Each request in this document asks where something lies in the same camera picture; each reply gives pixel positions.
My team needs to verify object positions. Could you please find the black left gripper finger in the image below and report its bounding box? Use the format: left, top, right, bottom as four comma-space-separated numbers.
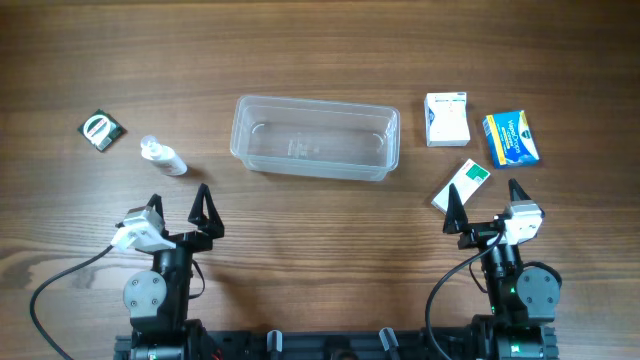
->
146, 194, 165, 233
188, 183, 225, 239

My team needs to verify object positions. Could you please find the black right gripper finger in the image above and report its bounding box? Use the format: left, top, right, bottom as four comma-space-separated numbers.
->
508, 178, 531, 202
443, 184, 469, 234

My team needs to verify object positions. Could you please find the white green medicine box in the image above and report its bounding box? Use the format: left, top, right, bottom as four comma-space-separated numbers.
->
431, 159, 491, 213

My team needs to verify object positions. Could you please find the blue VapoDrops box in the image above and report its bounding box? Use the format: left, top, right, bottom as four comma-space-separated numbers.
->
483, 110, 540, 168

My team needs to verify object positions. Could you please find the green Zam-Buk ointment box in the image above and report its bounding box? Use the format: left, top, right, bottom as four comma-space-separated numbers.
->
78, 109, 126, 152

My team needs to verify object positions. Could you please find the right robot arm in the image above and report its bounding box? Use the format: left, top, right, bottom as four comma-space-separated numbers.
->
434, 179, 562, 360

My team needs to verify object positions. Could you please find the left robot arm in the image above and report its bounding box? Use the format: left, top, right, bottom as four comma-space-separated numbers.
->
111, 184, 225, 360

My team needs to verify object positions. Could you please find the clear plastic container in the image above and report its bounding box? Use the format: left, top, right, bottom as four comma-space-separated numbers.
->
230, 95, 401, 182

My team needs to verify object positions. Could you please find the white calamine lotion bottle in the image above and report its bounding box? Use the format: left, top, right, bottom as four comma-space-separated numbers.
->
140, 135, 188, 176

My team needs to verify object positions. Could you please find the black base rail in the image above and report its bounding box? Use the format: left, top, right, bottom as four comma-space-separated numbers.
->
113, 327, 559, 360

